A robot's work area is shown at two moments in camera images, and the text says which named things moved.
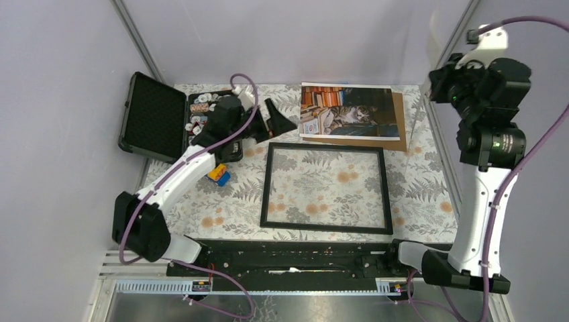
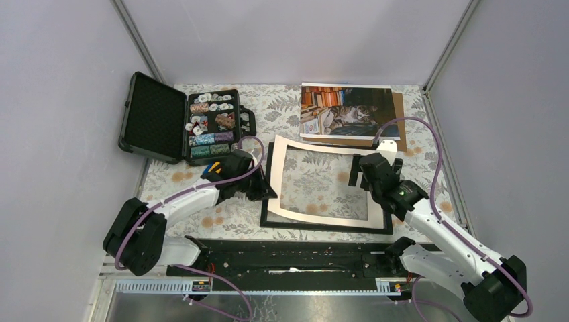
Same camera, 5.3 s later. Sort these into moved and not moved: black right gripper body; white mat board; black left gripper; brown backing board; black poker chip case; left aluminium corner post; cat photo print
Moved: black right gripper body; black left gripper; white mat board
Not moved: left aluminium corner post; brown backing board; black poker chip case; cat photo print
